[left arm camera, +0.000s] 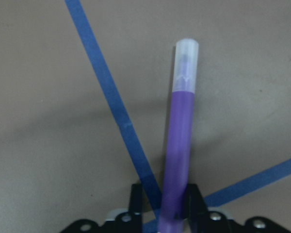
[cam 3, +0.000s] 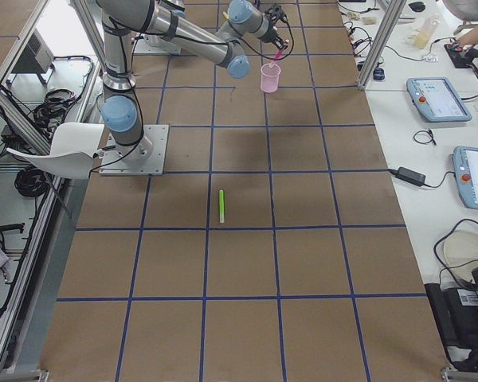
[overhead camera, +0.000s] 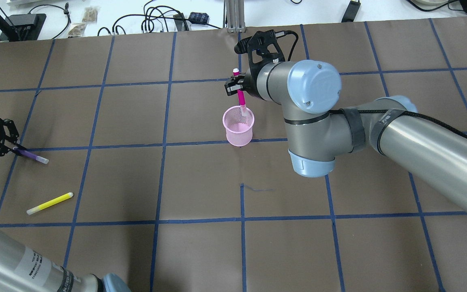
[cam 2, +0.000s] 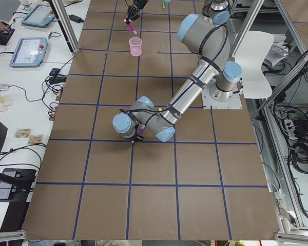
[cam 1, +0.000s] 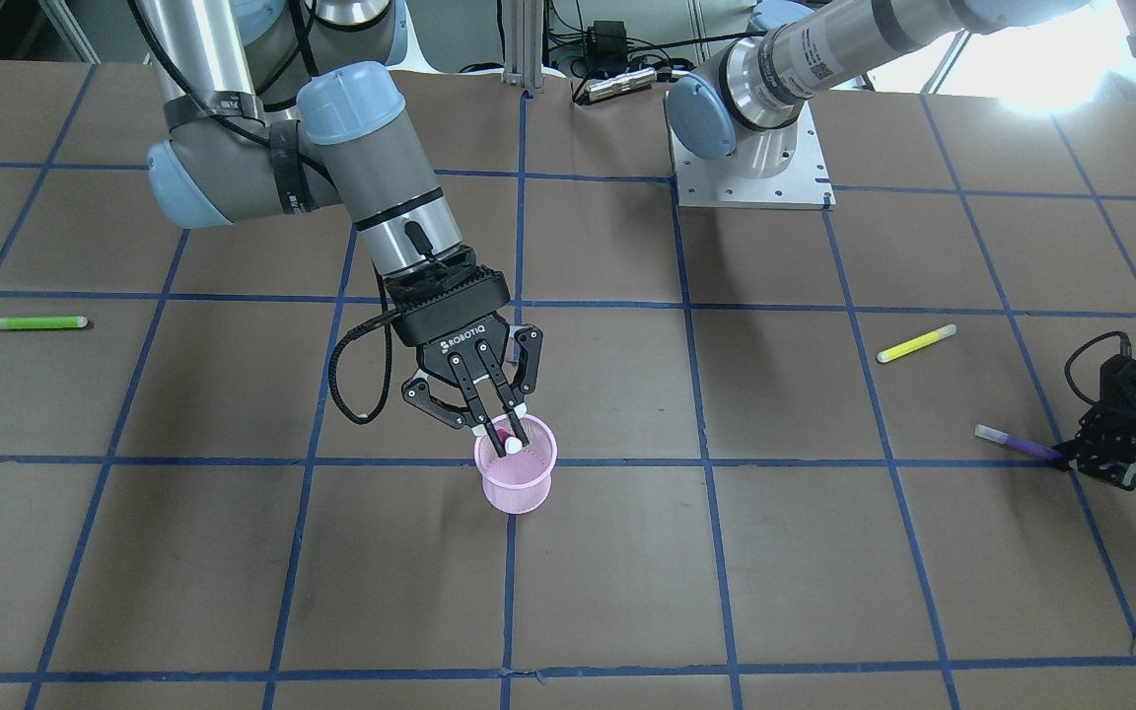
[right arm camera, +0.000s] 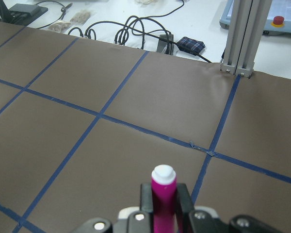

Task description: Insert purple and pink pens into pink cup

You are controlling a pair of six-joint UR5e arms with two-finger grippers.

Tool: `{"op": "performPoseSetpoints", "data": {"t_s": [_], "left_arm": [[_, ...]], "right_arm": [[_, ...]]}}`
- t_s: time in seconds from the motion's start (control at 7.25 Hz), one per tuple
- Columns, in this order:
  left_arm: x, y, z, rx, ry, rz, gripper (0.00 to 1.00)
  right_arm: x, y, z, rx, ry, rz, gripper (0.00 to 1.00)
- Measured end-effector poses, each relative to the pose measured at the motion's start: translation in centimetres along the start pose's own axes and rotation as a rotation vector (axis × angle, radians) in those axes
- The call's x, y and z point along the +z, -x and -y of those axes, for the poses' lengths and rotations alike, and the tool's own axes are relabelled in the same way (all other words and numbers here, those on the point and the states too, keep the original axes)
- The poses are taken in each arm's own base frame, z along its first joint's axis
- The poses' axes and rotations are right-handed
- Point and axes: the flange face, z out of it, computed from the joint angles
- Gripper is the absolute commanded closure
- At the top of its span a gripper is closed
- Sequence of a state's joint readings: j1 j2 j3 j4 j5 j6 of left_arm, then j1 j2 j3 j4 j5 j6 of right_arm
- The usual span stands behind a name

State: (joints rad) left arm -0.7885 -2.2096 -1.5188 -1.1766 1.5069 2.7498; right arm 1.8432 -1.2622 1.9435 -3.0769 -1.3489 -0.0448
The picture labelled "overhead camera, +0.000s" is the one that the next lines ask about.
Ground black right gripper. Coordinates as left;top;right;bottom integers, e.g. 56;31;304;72
224;75;258;98

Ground pink marker pen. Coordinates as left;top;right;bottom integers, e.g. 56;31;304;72
232;68;248;118

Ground purple marker pen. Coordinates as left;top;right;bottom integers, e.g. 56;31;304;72
13;147;49;164

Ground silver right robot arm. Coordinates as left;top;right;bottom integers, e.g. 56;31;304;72
225;60;467;212

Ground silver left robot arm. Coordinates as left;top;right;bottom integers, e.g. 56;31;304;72
0;118;130;292

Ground pink mesh pen cup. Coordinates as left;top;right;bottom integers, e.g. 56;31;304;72
222;105;255;147

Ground black power adapter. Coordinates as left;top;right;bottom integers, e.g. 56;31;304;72
187;12;210;26

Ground yellow highlighter pen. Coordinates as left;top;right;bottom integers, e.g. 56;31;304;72
26;192;74;215

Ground black device box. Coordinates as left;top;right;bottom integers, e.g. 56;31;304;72
5;13;47;41

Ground black power brick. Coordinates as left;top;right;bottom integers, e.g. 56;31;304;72
341;0;361;23

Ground small packet bags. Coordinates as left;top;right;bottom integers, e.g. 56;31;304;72
67;6;99;38

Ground aluminium frame post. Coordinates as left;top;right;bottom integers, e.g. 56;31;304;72
223;0;246;33

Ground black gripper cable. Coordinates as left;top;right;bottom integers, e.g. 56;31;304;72
274;29;300;61

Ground black cable bundle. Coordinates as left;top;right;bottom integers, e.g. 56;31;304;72
96;0;222;37

